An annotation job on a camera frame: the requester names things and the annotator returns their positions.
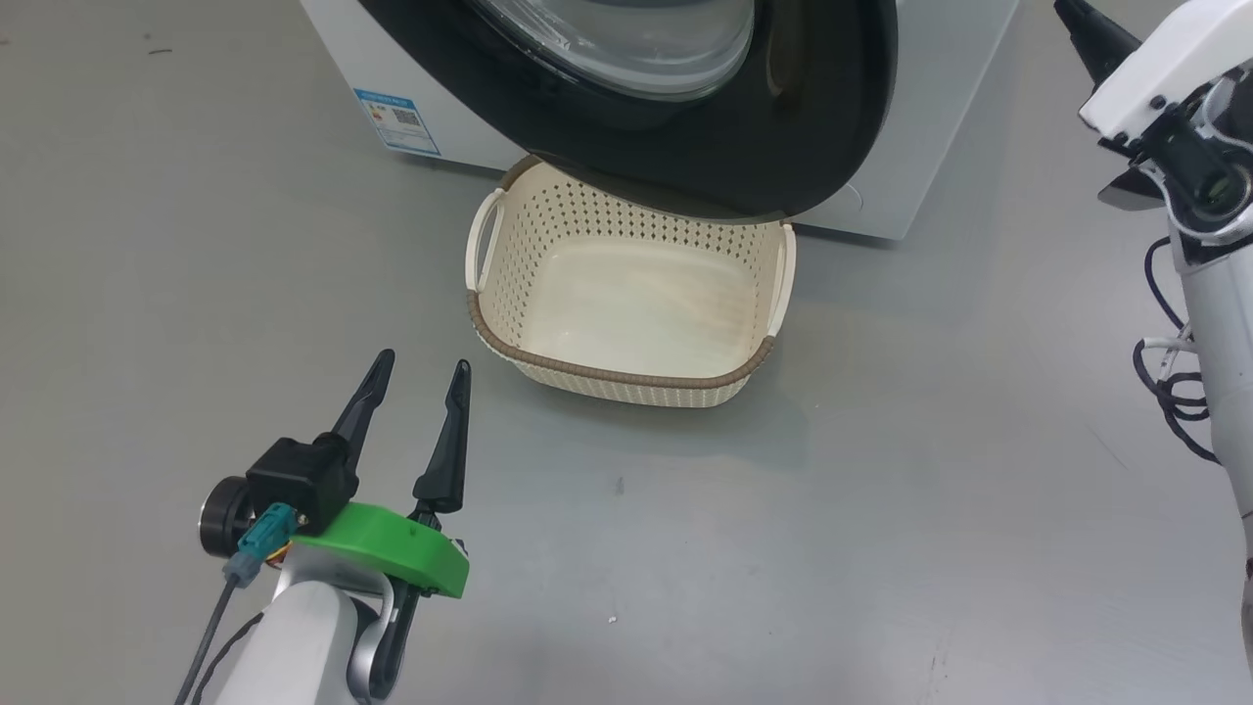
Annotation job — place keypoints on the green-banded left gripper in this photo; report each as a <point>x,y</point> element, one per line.
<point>392,543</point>

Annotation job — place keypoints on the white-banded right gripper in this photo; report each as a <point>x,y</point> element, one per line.
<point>1165,69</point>

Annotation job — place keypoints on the round black glass washer door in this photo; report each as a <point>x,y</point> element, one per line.
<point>832,98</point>

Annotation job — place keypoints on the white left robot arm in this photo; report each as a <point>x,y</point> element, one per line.
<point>303,636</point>

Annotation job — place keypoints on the white front-load washing machine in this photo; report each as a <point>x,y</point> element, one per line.
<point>940,117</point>

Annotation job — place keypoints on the cream perforated laundry basket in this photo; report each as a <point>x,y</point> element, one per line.
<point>636,304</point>

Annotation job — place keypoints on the blue energy label sticker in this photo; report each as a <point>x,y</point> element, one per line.
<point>399,122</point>

